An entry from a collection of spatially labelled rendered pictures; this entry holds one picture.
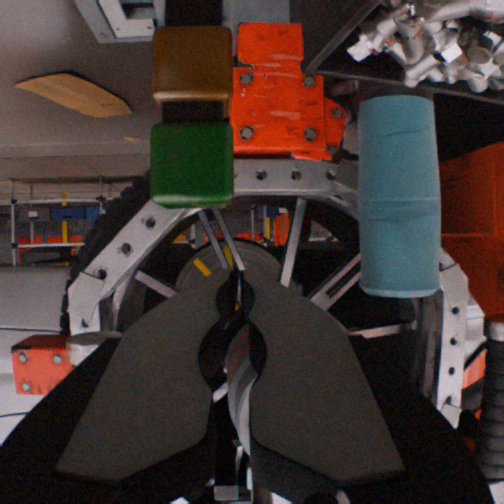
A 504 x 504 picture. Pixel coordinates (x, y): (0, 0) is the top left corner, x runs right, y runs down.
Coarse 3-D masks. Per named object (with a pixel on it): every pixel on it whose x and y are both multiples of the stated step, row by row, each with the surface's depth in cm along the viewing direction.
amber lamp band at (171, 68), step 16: (160, 32) 18; (176, 32) 18; (192, 32) 18; (208, 32) 18; (224, 32) 18; (160, 48) 18; (176, 48) 18; (192, 48) 18; (208, 48) 18; (224, 48) 18; (160, 64) 18; (176, 64) 18; (192, 64) 18; (208, 64) 18; (224, 64) 18; (160, 80) 18; (176, 80) 18; (192, 80) 18; (208, 80) 18; (224, 80) 18; (160, 96) 18; (176, 96) 18; (192, 96) 18; (208, 96) 18; (224, 96) 18; (160, 112) 20; (224, 112) 20
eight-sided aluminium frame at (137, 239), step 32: (256, 160) 49; (288, 160) 49; (256, 192) 53; (288, 192) 54; (320, 192) 54; (352, 192) 50; (128, 224) 48; (160, 224) 48; (128, 256) 48; (448, 256) 52; (96, 288) 48; (448, 288) 51; (96, 320) 48; (448, 320) 52; (448, 352) 52; (448, 384) 52; (448, 416) 52
